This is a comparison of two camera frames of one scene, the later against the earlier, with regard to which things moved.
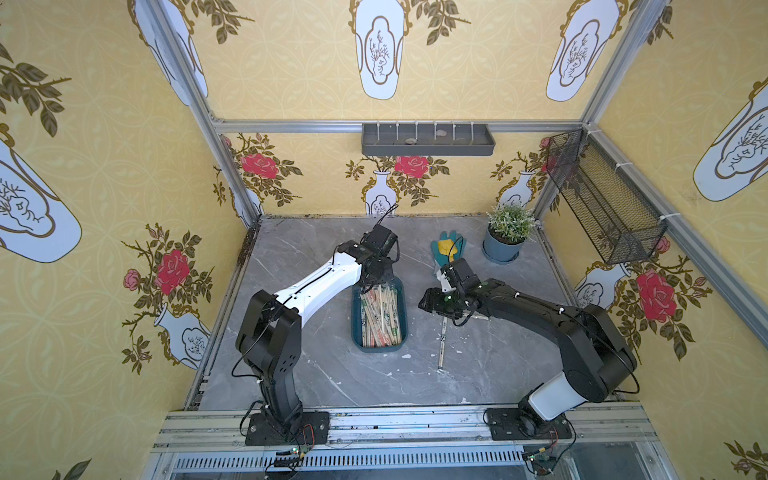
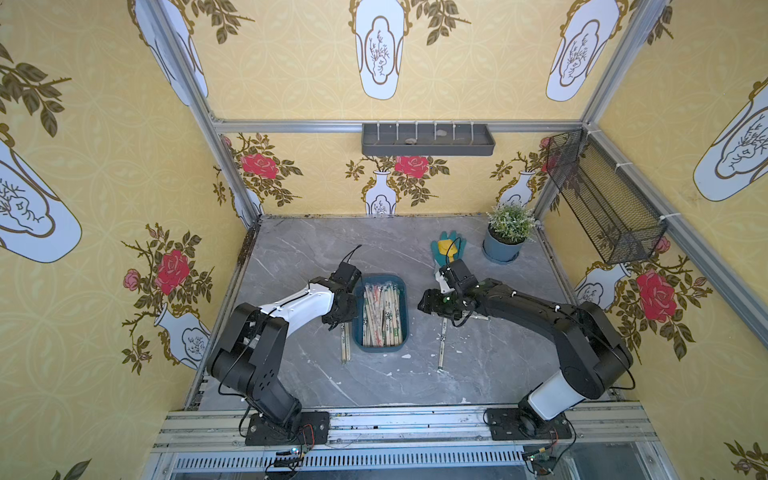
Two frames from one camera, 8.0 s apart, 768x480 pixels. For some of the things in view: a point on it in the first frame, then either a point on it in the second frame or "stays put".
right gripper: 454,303 stays put
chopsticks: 443,340 stays put
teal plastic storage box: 357,320 stays put
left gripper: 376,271 → 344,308
